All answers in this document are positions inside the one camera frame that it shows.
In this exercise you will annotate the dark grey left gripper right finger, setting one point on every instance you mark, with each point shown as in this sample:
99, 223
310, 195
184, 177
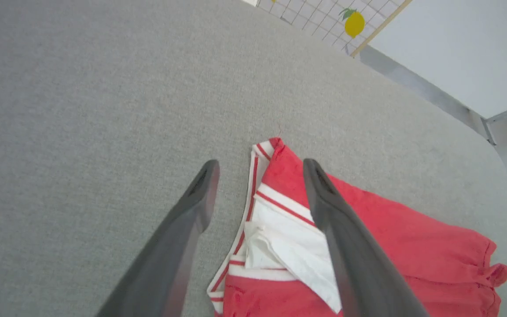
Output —
359, 264

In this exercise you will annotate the lemon print grid partition screen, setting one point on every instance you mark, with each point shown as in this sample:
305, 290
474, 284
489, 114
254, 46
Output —
324, 17

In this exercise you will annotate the red white basketball jersey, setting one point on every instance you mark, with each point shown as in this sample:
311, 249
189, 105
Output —
412, 246

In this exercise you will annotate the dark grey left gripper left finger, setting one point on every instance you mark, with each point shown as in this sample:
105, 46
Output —
170, 255

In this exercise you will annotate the grey fabric sofa cushion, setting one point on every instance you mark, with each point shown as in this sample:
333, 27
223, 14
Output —
104, 110

